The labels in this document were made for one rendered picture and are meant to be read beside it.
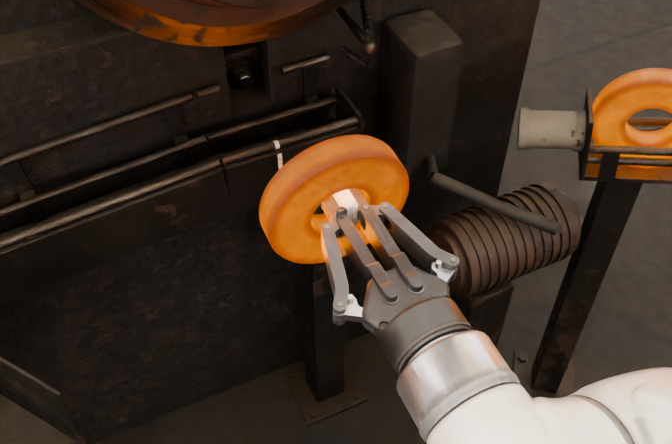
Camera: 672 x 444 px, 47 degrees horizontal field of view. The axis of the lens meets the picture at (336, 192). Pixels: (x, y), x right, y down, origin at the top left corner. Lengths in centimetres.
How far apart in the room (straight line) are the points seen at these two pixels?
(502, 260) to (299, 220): 49
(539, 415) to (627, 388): 10
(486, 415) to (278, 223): 28
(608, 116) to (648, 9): 167
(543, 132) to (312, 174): 48
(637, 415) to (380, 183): 31
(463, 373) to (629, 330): 120
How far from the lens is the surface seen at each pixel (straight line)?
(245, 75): 107
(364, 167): 74
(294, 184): 72
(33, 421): 95
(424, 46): 104
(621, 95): 109
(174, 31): 86
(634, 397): 68
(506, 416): 60
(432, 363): 62
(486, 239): 116
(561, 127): 112
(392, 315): 67
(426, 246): 72
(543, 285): 181
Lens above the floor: 140
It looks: 46 degrees down
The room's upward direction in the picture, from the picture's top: straight up
